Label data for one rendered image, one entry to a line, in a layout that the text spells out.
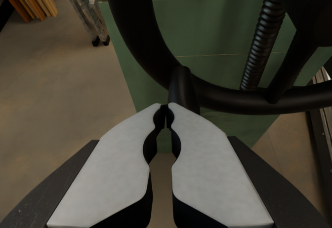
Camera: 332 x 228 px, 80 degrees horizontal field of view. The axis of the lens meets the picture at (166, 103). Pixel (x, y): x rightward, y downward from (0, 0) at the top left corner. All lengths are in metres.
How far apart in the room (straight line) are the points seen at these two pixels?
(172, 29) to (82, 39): 1.21
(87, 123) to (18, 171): 0.35
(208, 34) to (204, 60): 0.06
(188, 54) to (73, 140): 0.79
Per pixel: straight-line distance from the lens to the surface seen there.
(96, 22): 1.35
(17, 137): 1.24
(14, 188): 1.13
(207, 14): 0.37
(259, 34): 0.25
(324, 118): 1.00
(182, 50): 0.41
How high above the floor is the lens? 0.88
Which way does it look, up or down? 57 degrees down
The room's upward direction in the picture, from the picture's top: 6 degrees counter-clockwise
